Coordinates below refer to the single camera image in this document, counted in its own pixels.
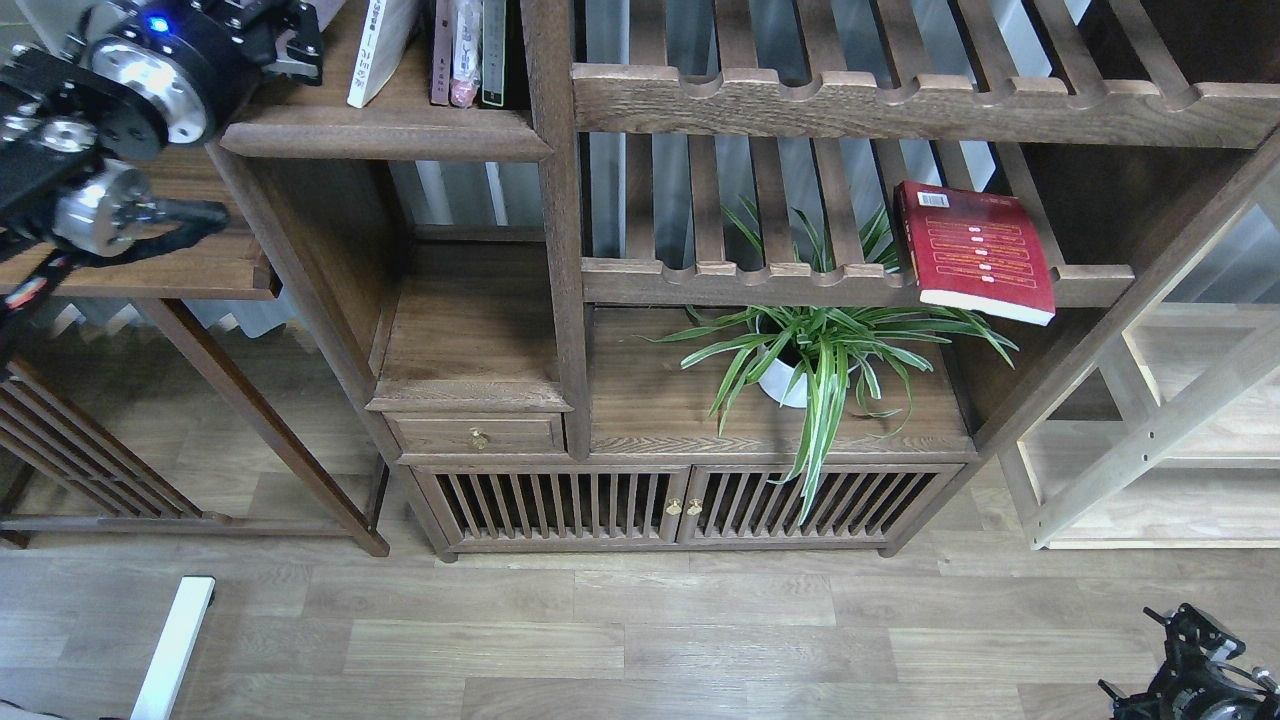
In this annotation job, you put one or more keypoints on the brown spine upright book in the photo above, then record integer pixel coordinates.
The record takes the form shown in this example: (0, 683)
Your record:
(441, 52)

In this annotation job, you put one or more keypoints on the white metal leg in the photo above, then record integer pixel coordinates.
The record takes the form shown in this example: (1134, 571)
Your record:
(174, 648)

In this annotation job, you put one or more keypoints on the white pink upright book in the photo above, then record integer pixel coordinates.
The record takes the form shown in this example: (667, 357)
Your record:
(466, 73)

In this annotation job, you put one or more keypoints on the green spider plant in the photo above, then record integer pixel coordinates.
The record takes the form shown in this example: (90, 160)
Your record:
(877, 335)

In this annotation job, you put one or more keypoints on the white plant pot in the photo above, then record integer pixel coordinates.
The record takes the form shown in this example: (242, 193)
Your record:
(806, 362)

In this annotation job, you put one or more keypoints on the left slatted cabinet door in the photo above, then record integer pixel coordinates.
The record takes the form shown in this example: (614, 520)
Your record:
(556, 508)

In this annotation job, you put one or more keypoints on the yellow green cover book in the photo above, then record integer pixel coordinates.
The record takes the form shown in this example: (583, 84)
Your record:
(387, 28)

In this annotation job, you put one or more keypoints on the dark wooden bookshelf cabinet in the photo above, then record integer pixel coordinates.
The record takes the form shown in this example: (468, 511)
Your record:
(662, 154)

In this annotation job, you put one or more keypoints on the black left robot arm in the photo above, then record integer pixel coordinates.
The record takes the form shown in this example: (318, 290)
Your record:
(75, 123)

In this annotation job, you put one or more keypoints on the slatted cabinet door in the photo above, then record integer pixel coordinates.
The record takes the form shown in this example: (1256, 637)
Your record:
(876, 506)
(556, 508)

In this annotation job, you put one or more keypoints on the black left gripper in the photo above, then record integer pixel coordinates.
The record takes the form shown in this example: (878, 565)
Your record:
(197, 61)

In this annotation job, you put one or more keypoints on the red hardcover book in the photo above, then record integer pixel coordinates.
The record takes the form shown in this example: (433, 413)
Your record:
(975, 251)

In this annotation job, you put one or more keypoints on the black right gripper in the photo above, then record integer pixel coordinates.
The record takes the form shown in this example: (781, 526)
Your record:
(1195, 681)

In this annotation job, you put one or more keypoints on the right slatted cabinet door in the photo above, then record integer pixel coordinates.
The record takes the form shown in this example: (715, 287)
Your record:
(876, 506)

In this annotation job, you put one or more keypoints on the light wooden shelf unit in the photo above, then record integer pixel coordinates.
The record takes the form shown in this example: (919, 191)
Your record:
(1171, 440)

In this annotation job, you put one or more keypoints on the dark wooden side table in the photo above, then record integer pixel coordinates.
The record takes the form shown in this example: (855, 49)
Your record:
(75, 476)

